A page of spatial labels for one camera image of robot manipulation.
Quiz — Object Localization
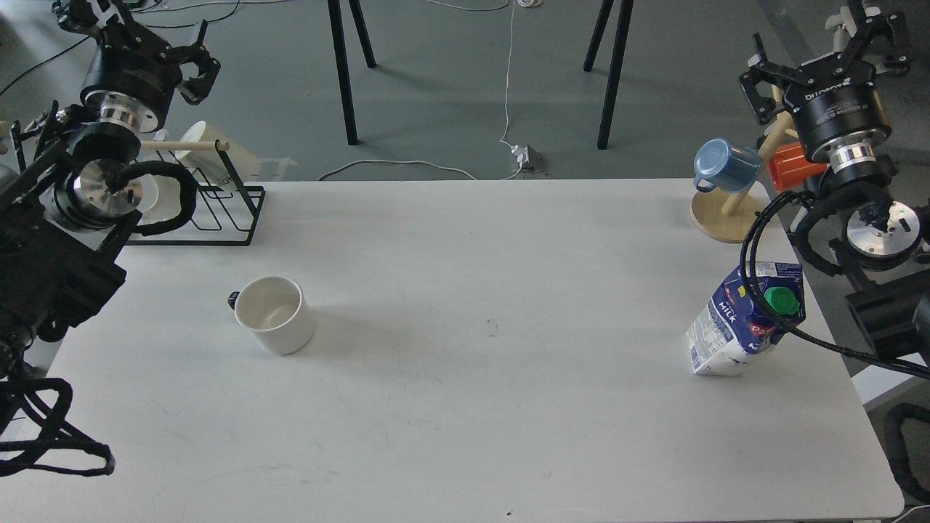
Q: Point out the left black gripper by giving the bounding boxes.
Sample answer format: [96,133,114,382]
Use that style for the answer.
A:
[52,1,222,133]

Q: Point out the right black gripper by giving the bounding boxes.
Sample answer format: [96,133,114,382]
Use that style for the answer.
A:
[739,0,913,162]

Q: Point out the blue white milk carton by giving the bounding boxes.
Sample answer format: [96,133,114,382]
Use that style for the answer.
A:
[685,261,805,376]

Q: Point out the white mug black handle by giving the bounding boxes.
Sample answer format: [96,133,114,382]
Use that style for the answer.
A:
[227,277,316,355]

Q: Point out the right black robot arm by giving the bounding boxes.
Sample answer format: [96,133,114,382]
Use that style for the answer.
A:
[738,1,929,378]

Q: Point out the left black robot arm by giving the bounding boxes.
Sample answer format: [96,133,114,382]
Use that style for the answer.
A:
[1,1,222,477]

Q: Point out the orange cup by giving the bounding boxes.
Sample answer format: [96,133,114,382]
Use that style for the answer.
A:
[767,142,828,192]

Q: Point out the blue cup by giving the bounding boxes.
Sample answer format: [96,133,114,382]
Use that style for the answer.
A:
[693,138,763,193]

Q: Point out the wooden dowel rod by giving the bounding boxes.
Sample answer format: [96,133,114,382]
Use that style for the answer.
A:
[140,140,230,152]

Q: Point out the wooden mug tree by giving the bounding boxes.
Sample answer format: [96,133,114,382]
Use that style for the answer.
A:
[689,115,793,243]

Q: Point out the left black table legs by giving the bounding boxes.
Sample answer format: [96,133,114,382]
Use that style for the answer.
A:
[327,0,377,146]

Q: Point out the black table legs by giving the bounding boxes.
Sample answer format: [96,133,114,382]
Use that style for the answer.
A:
[327,0,377,146]
[583,1,636,151]

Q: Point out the right black table legs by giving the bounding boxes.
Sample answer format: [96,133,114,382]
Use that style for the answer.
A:
[583,1,636,151]

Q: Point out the white power adapter plug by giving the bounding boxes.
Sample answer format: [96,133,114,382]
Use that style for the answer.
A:
[509,145,547,174]

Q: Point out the black floor cable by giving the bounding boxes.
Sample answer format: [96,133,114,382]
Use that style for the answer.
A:
[0,0,242,99]

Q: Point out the black wire dish rack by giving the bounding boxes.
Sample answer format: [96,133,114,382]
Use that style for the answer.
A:
[129,168,266,247]

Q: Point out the white power cable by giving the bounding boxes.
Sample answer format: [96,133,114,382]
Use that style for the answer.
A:
[318,0,542,182]

